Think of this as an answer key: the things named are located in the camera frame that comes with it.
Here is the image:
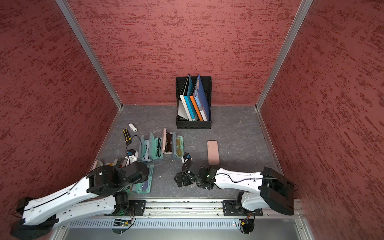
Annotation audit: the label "aluminium corner post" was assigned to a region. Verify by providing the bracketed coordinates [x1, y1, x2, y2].
[56, 0, 124, 111]
[256, 0, 313, 112]

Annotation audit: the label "small white cylinder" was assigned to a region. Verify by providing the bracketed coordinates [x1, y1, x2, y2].
[129, 123, 138, 133]

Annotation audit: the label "green case black glasses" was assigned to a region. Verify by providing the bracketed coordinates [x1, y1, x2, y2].
[149, 133, 164, 161]

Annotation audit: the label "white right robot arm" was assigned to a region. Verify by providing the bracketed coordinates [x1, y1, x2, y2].
[174, 160, 295, 216]

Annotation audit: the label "perforated vent strip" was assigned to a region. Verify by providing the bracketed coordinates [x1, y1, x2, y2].
[69, 219, 240, 230]

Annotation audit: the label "blue folder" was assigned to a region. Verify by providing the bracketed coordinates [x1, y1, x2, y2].
[194, 75, 210, 121]

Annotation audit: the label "aluminium right corner post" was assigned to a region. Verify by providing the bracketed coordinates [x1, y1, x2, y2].
[256, 0, 313, 112]

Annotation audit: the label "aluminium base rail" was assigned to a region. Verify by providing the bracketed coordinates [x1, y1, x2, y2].
[129, 198, 306, 219]

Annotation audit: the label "orange book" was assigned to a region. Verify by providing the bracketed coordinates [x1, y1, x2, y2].
[190, 89, 204, 121]

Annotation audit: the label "teal book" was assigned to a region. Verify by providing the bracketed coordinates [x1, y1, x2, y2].
[183, 75, 199, 121]

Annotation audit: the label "black mesh file holder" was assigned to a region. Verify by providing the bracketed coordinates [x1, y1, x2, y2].
[176, 76, 212, 129]

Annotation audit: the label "white grey book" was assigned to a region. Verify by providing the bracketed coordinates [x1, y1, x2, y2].
[180, 77, 190, 121]

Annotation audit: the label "aluminium left corner post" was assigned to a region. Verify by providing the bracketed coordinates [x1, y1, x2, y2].
[56, 0, 124, 111]

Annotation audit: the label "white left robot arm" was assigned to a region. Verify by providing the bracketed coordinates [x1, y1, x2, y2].
[10, 162, 150, 240]

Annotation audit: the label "pink case yellow glasses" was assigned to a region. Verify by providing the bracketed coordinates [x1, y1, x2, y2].
[90, 160, 115, 171]

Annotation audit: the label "pink case dark sunglasses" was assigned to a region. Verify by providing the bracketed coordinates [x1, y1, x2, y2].
[162, 128, 174, 155]

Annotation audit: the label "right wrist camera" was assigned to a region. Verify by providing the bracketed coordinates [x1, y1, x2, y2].
[181, 153, 192, 164]

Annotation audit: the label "grey case white glasses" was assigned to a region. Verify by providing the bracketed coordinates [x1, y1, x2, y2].
[140, 135, 152, 163]

